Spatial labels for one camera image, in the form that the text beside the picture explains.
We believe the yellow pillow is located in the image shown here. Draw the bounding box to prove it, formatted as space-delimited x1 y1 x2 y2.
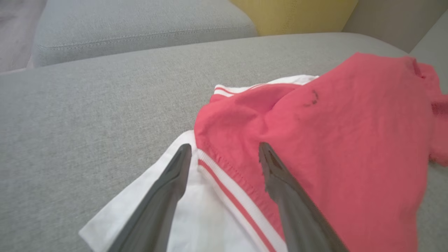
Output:
229 0 359 37

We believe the grey sofa cushion with seam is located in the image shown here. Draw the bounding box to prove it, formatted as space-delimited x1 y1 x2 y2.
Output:
31 0 258 67

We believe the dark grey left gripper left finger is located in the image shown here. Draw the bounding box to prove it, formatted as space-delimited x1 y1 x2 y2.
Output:
108 143 193 252

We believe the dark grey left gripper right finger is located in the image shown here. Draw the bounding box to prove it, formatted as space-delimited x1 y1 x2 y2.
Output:
259 142 349 252

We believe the red white basketball jersey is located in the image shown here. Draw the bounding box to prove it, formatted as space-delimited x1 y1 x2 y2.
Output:
79 52 448 252

